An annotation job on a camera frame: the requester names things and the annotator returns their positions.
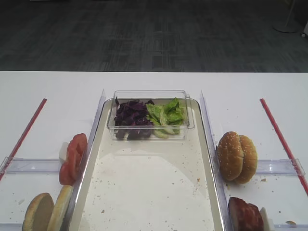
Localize bun half cut side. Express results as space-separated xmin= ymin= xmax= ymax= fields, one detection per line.
xmin=47 ymin=185 xmax=73 ymax=231

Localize green lettuce leaves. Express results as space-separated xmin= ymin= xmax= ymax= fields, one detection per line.
xmin=146 ymin=97 xmax=184 ymax=139

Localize red tomato slices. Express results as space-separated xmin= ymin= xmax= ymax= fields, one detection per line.
xmin=59 ymin=133 xmax=88 ymax=186

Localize dark red meat patties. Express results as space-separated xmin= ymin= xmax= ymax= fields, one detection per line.
xmin=228 ymin=197 xmax=264 ymax=231

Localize clear plastic container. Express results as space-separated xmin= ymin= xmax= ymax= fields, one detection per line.
xmin=106 ymin=90 xmax=194 ymax=141

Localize purple cabbage pieces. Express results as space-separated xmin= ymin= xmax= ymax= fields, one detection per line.
xmin=114 ymin=97 xmax=153 ymax=140

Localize silver metal tray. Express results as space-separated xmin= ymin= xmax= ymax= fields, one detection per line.
xmin=63 ymin=100 xmax=225 ymax=231

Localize sesame bun top front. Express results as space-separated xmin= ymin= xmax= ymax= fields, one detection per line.
xmin=217 ymin=131 xmax=244 ymax=181

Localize sesame bun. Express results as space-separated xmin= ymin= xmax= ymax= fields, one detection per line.
xmin=217 ymin=131 xmax=244 ymax=181
xmin=234 ymin=135 xmax=257 ymax=184

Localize white onion slice left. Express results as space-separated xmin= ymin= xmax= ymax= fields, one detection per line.
xmin=59 ymin=142 xmax=69 ymax=162

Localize white onion slice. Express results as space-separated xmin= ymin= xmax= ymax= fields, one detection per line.
xmin=59 ymin=142 xmax=69 ymax=162
xmin=260 ymin=207 xmax=275 ymax=231

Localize right long clear divider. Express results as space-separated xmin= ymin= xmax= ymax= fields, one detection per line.
xmin=200 ymin=92 xmax=233 ymax=231

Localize long clear divider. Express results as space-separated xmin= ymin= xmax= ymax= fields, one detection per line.
xmin=200 ymin=92 xmax=233 ymax=231
xmin=60 ymin=90 xmax=106 ymax=231

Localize sesame bun top rear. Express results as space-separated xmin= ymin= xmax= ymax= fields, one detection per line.
xmin=234 ymin=135 xmax=257 ymax=184

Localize left red strip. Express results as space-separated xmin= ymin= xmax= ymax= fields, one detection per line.
xmin=0 ymin=98 xmax=47 ymax=179

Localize red strip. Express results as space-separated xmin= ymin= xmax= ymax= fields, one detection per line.
xmin=0 ymin=98 xmax=47 ymax=179
xmin=259 ymin=98 xmax=308 ymax=194

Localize right red strip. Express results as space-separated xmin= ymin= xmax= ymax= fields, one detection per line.
xmin=259 ymin=98 xmax=308 ymax=194

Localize right upper clear crossbar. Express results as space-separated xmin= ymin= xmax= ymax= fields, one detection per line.
xmin=256 ymin=159 xmax=306 ymax=176

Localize clear crossbar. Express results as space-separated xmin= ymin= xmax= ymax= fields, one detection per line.
xmin=0 ymin=157 xmax=61 ymax=174
xmin=256 ymin=159 xmax=306 ymax=176
xmin=268 ymin=218 xmax=308 ymax=231

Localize left long clear divider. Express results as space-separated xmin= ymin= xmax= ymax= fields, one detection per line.
xmin=60 ymin=90 xmax=106 ymax=231

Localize left upper clear crossbar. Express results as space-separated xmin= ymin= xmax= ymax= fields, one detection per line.
xmin=0 ymin=157 xmax=61 ymax=174

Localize bun half outer left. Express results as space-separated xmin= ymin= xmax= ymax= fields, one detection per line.
xmin=22 ymin=192 xmax=54 ymax=231

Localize white onion slice right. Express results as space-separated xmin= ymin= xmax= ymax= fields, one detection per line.
xmin=260 ymin=207 xmax=275 ymax=231

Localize right lower clear crossbar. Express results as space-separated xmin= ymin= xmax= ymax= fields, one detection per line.
xmin=268 ymin=218 xmax=308 ymax=231

